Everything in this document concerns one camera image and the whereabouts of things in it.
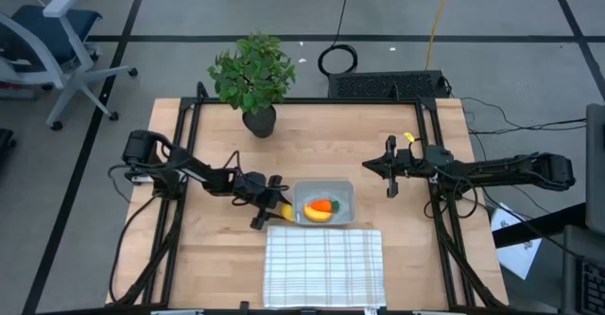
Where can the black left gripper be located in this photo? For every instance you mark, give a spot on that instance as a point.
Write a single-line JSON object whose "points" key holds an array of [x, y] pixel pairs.
{"points": [[253, 189]]}

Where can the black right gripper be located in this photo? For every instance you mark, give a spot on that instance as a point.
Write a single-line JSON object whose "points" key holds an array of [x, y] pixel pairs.
{"points": [[406, 163]]}

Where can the yellow toy lemon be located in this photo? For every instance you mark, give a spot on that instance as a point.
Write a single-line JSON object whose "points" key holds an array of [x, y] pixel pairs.
{"points": [[287, 212]]}

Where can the yellow toy banana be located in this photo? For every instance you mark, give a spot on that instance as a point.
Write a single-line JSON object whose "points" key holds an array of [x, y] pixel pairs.
{"points": [[316, 216]]}

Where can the orange toy carrot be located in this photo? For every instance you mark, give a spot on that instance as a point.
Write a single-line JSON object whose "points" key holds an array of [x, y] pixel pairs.
{"points": [[321, 205]]}

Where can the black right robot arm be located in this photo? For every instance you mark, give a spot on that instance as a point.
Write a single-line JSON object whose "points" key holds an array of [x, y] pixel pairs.
{"points": [[501, 170]]}

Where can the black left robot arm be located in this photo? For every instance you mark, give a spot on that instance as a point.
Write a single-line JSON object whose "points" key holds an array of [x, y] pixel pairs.
{"points": [[198, 170]]}

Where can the clear plastic tupperware container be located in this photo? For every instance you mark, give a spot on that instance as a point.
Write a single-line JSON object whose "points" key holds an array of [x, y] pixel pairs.
{"points": [[326, 189]]}

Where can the black perforated metal case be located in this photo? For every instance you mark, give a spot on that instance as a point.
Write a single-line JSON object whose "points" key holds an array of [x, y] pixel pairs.
{"points": [[383, 85]]}

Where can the white checkered dish towel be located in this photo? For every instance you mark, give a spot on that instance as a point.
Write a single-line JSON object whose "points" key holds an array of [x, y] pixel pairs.
{"points": [[326, 267]]}

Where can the green potted plant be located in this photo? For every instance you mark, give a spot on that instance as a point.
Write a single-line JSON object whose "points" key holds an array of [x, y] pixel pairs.
{"points": [[255, 74]]}

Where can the silver mounting plate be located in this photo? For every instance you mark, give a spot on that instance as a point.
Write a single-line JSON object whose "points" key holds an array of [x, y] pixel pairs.
{"points": [[141, 179]]}

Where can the silver aluminium bar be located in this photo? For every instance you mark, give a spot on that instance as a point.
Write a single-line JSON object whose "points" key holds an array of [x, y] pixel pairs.
{"points": [[177, 312]]}

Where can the white paper sheet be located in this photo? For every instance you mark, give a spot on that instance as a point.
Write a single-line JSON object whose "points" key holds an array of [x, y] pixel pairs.
{"points": [[517, 253]]}

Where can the black metal bar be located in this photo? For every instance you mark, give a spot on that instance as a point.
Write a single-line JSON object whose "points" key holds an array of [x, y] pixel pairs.
{"points": [[543, 226]]}

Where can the grey monitor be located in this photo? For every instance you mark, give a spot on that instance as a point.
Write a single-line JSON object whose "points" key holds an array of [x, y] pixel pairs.
{"points": [[596, 163]]}

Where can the grey cart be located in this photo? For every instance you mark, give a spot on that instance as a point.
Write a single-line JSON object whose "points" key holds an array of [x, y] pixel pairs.
{"points": [[572, 277]]}

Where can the black keyboard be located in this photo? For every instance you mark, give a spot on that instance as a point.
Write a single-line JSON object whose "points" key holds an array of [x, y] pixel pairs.
{"points": [[593, 286]]}

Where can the white blue office chair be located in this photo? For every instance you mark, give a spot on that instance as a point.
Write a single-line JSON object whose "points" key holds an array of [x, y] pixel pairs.
{"points": [[71, 36]]}

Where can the black metal table frame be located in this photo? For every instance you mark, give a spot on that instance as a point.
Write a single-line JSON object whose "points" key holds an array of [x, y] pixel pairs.
{"points": [[302, 100]]}

